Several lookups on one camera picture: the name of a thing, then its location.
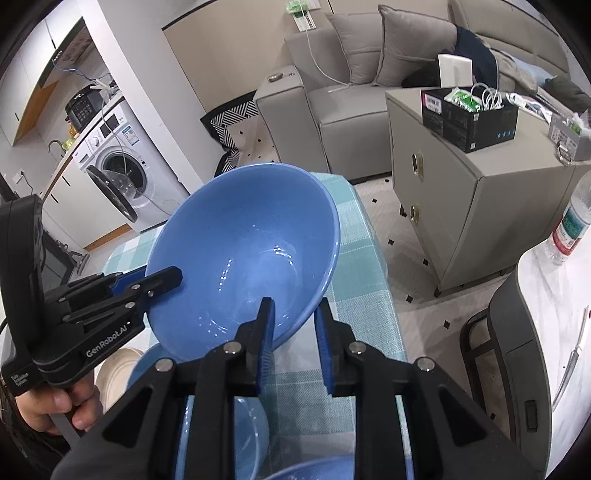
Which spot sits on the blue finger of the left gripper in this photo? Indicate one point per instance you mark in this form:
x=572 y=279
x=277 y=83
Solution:
x=100 y=285
x=100 y=314

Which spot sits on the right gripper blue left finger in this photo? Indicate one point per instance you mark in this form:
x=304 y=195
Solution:
x=177 y=420

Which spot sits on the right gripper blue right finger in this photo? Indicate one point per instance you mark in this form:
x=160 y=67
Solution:
x=412 y=419

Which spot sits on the cream plate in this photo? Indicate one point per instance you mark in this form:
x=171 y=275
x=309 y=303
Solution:
x=114 y=374

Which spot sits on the blue bowl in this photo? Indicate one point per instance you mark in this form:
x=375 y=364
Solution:
x=252 y=433
x=263 y=230

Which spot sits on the white kitchen counter cabinet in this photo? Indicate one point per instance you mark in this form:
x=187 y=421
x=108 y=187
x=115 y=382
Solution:
x=77 y=206

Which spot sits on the chrome kitchen faucet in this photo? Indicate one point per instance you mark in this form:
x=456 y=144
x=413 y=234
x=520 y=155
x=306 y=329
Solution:
x=55 y=148

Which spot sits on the kitchen knife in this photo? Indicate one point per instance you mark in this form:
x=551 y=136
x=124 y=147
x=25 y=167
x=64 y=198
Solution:
x=572 y=361

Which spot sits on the person's left hand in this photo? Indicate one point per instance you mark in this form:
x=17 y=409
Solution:
x=37 y=405

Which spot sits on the teal checked tablecloth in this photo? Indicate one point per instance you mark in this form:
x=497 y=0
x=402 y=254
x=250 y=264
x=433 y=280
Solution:
x=305 y=422

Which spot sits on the white washing machine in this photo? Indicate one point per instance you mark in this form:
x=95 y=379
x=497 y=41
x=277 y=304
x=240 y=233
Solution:
x=121 y=160

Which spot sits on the black rice cooker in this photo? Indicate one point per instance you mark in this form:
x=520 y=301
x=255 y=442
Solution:
x=83 y=107

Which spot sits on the beige side cabinet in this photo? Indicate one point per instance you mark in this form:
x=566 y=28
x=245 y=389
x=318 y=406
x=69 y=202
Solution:
x=475 y=214

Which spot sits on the grey sofa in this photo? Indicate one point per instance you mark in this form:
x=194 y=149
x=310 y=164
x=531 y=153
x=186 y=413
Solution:
x=321 y=122

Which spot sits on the grey chair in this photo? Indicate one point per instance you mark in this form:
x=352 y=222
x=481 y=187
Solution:
x=507 y=374

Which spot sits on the black cardboard box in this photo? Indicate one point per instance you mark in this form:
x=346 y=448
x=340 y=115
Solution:
x=467 y=130

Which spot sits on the clear water bottle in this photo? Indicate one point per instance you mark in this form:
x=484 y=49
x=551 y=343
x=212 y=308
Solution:
x=573 y=225

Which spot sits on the white small box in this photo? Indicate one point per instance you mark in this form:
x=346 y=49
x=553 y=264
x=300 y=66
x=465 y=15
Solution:
x=455 y=71

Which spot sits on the grey cushion left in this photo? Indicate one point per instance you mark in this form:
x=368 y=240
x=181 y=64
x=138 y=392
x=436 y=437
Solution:
x=361 y=39

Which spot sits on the grey cushion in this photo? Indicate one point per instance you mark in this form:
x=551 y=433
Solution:
x=361 y=39
x=410 y=42

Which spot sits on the grey cushion right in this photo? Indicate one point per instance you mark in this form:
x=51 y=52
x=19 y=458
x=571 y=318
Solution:
x=410 y=42

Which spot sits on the white power strip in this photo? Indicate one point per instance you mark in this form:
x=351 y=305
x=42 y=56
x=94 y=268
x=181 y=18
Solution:
x=300 y=11

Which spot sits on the grey tissue box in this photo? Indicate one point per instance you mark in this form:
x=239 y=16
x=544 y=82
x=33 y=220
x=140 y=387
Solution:
x=570 y=142

